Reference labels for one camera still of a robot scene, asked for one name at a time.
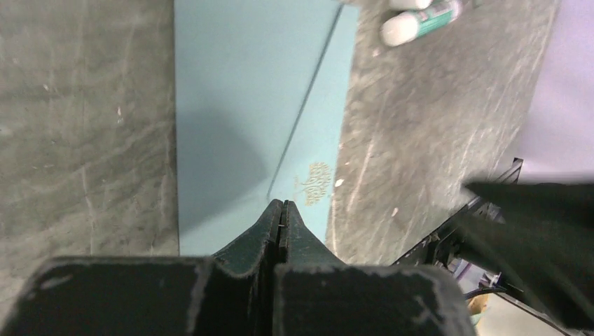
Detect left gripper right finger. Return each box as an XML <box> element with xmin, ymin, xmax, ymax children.
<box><xmin>275</xmin><ymin>201</ymin><xmax>476</xmax><ymax>335</ymax></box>

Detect teal envelope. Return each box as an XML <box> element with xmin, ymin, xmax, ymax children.
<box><xmin>174</xmin><ymin>1</ymin><xmax>359</xmax><ymax>256</ymax></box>

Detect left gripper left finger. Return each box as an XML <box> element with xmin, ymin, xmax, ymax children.
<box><xmin>1</xmin><ymin>200</ymin><xmax>284</xmax><ymax>335</ymax></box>

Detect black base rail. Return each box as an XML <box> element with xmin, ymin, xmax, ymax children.
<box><xmin>392</xmin><ymin>157</ymin><xmax>525</xmax><ymax>267</ymax></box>

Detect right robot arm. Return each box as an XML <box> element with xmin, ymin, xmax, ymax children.
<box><xmin>458</xmin><ymin>180</ymin><xmax>593</xmax><ymax>331</ymax></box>

